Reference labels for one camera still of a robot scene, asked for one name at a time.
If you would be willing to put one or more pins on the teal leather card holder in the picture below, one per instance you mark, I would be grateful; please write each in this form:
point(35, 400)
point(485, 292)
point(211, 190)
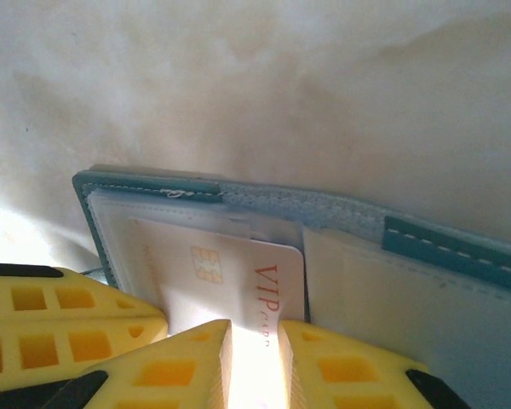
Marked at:
point(426, 249)

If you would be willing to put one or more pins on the white VIP card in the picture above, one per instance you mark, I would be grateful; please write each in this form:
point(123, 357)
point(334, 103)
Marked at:
point(238, 272)

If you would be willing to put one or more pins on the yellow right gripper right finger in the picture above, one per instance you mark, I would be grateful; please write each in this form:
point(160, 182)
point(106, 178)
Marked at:
point(349, 375)

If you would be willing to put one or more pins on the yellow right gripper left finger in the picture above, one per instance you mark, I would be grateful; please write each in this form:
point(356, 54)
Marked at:
point(162, 375)

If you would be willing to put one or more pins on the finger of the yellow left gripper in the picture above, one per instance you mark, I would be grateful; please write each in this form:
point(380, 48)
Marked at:
point(68, 345)
point(68, 294)

